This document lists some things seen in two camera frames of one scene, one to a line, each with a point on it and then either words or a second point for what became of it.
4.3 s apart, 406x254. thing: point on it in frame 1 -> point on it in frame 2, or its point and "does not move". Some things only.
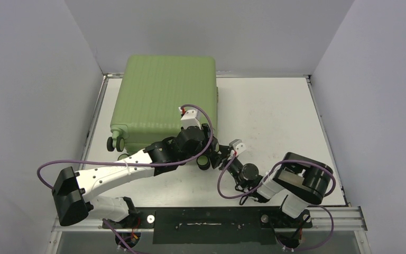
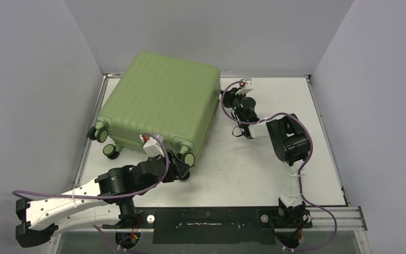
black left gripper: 208,136 -> 176,169
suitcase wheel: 118,143 -> 101,135
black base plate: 211,225 does not move
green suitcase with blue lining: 150,90 does not move
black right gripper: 224,154 -> 229,99
